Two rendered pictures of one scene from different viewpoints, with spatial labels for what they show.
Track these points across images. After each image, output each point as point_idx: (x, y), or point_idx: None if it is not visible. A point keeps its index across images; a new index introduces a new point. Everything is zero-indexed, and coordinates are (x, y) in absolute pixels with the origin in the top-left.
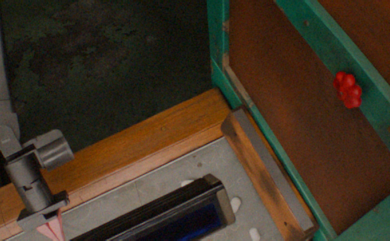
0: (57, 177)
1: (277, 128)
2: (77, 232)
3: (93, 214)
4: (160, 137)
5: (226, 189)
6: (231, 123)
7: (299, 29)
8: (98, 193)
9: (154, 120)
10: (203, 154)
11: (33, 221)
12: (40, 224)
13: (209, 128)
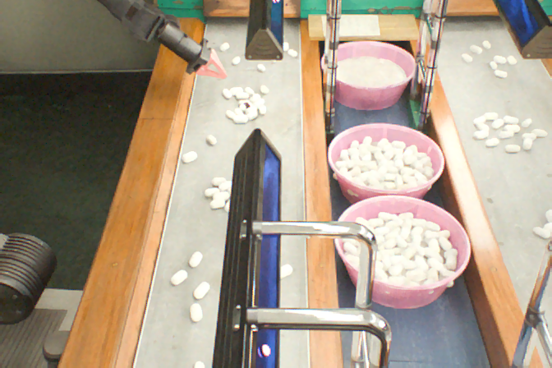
0: (163, 87)
1: None
2: (212, 98)
3: (205, 88)
4: None
5: (241, 39)
6: None
7: None
8: (192, 80)
9: None
10: (209, 40)
11: (206, 52)
12: (210, 53)
13: (195, 27)
